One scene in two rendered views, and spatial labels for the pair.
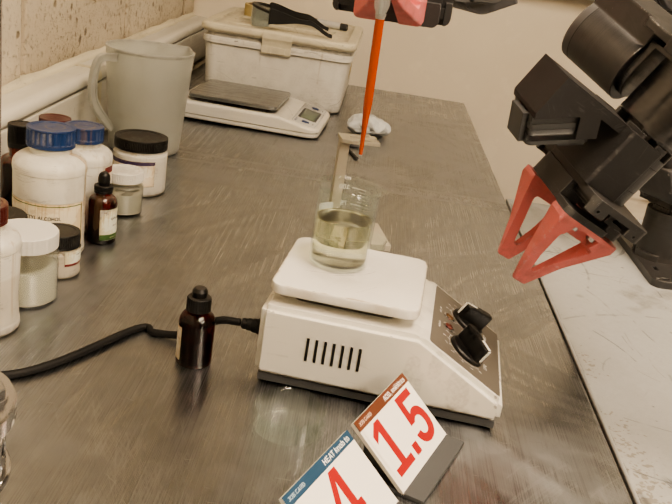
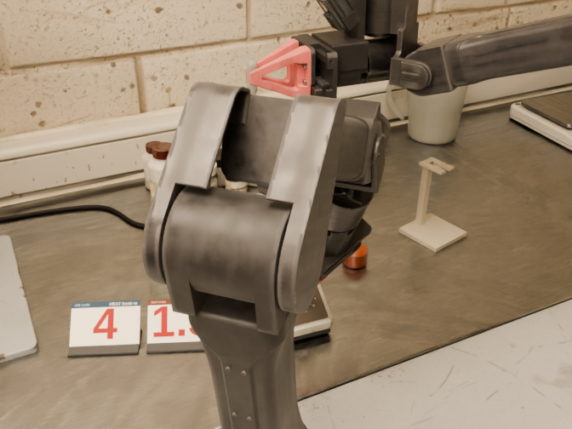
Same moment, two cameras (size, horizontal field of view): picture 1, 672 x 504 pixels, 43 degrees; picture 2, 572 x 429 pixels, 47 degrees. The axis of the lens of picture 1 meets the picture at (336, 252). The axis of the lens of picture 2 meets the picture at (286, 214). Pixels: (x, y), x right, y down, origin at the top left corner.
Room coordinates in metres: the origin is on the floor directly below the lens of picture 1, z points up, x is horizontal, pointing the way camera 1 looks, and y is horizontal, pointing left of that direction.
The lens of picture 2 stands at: (0.35, -0.73, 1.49)
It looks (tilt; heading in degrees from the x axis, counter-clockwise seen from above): 31 degrees down; 63
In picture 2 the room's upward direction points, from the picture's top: straight up
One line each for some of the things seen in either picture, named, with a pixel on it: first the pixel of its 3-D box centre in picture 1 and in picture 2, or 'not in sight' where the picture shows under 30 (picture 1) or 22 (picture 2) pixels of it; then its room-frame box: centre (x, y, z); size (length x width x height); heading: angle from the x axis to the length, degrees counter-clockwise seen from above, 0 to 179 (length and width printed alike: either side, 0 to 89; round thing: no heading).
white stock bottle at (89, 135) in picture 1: (82, 175); not in sight; (0.89, 0.29, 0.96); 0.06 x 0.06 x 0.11
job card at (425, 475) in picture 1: (410, 434); (181, 324); (0.53, -0.07, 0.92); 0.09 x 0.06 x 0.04; 157
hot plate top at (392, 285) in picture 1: (354, 275); not in sight; (0.67, -0.02, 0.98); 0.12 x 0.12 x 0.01; 84
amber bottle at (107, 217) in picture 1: (102, 206); not in sight; (0.85, 0.25, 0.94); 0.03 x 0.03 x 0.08
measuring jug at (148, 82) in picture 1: (139, 99); (428, 102); (1.23, 0.32, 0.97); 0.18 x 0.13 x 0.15; 147
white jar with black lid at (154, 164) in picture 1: (139, 162); not in sight; (1.05, 0.27, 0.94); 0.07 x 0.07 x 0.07
